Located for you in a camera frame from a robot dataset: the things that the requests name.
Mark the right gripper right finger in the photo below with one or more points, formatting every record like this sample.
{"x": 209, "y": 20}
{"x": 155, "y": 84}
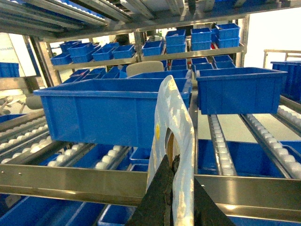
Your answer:
{"x": 206, "y": 212}

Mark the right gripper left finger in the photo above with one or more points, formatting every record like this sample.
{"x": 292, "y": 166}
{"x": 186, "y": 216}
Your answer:
{"x": 155, "y": 208}

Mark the flower gift bag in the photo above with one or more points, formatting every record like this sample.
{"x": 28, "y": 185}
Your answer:
{"x": 172, "y": 119}

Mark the large blue plastic crate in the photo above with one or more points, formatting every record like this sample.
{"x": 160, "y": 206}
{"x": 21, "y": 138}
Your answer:
{"x": 103, "y": 111}

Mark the blue crate right on rollers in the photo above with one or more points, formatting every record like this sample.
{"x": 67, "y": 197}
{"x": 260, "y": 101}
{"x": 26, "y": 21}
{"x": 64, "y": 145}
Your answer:
{"x": 242, "y": 90}

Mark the stainless steel rack rail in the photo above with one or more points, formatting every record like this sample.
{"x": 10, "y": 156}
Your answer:
{"x": 263, "y": 198}

